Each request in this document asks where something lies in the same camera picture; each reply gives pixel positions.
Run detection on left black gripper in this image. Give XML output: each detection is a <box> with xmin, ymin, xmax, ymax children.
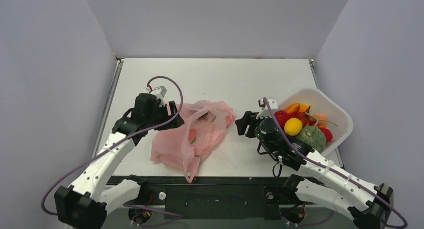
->
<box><xmin>146</xmin><ymin>101</ymin><xmax>184</xmax><ymax>131</ymax></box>

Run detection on orange fake fruit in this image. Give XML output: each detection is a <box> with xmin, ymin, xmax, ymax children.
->
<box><xmin>313</xmin><ymin>113</ymin><xmax>329</xmax><ymax>128</ymax></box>

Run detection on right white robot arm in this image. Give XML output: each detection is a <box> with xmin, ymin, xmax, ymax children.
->
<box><xmin>235</xmin><ymin>111</ymin><xmax>394</xmax><ymax>229</ymax></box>

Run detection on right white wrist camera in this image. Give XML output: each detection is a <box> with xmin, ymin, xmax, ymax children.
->
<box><xmin>256</xmin><ymin>97</ymin><xmax>279</xmax><ymax>120</ymax></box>

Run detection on red fake tomato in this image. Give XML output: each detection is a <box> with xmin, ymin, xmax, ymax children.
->
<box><xmin>274</xmin><ymin>110</ymin><xmax>291</xmax><ymax>128</ymax></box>

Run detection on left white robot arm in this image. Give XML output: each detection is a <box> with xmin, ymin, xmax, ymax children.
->
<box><xmin>54</xmin><ymin>92</ymin><xmax>185</xmax><ymax>229</ymax></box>

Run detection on green fake melon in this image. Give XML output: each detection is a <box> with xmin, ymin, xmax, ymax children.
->
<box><xmin>295</xmin><ymin>126</ymin><xmax>327</xmax><ymax>153</ymax></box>

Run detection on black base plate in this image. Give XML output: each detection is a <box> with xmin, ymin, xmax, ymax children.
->
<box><xmin>106</xmin><ymin>175</ymin><xmax>301</xmax><ymax>220</ymax></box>

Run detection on orange fake mango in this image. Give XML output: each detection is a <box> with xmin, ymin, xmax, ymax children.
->
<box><xmin>283</xmin><ymin>103</ymin><xmax>301</xmax><ymax>117</ymax></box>

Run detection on red fake fruit right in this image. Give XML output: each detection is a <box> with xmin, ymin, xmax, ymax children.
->
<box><xmin>320</xmin><ymin>128</ymin><xmax>334</xmax><ymax>144</ymax></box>

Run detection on yellow fake fruit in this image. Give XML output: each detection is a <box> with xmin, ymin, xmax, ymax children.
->
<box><xmin>284</xmin><ymin>118</ymin><xmax>304</xmax><ymax>137</ymax></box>

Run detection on red fake cherry bunch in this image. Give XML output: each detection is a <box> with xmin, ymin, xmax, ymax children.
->
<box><xmin>293</xmin><ymin>113</ymin><xmax>317</xmax><ymax>127</ymax></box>

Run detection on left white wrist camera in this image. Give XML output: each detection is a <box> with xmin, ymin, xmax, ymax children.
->
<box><xmin>150</xmin><ymin>86</ymin><xmax>167</xmax><ymax>108</ymax></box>

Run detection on pink plastic bag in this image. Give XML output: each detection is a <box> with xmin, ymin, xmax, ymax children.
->
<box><xmin>150</xmin><ymin>100</ymin><xmax>237</xmax><ymax>184</ymax></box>

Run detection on white plastic basket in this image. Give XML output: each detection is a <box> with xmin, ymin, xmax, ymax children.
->
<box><xmin>278</xmin><ymin>87</ymin><xmax>354</xmax><ymax>157</ymax></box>

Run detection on yellow fake bell pepper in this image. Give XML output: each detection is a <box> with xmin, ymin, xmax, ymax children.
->
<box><xmin>299</xmin><ymin>104</ymin><xmax>311</xmax><ymax>114</ymax></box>

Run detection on green fake lime in bag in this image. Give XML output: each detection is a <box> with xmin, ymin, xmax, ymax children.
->
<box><xmin>198</xmin><ymin>112</ymin><xmax>209</xmax><ymax>121</ymax></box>

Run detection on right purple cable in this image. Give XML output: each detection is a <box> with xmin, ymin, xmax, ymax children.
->
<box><xmin>263</xmin><ymin>98</ymin><xmax>409</xmax><ymax>229</ymax></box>

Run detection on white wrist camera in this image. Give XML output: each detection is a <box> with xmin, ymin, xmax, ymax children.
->
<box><xmin>150</xmin><ymin>86</ymin><xmax>167</xmax><ymax>108</ymax></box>
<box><xmin>256</xmin><ymin>97</ymin><xmax>279</xmax><ymax>120</ymax></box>

